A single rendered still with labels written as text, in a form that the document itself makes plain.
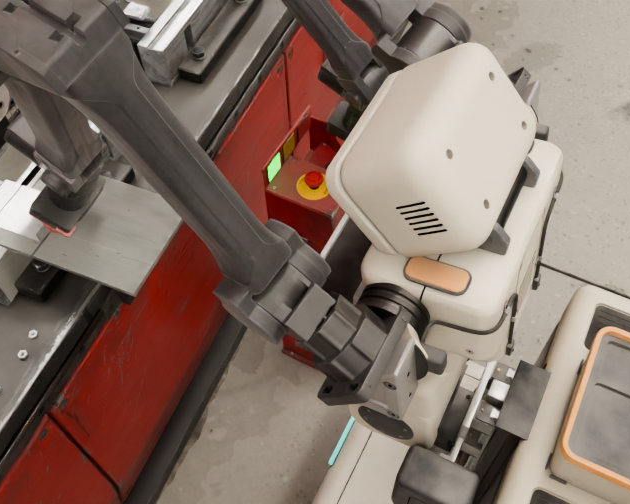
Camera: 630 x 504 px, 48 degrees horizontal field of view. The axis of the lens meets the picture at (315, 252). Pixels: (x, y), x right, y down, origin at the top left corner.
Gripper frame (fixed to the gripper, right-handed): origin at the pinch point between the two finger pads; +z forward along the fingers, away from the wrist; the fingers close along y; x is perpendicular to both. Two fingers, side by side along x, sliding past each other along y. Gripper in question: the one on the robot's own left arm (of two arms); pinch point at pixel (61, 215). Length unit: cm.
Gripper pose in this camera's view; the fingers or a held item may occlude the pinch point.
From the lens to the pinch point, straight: 118.8
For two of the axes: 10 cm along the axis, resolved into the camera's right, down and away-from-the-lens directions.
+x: 8.1, 5.4, 2.2
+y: -3.9, 7.8, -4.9
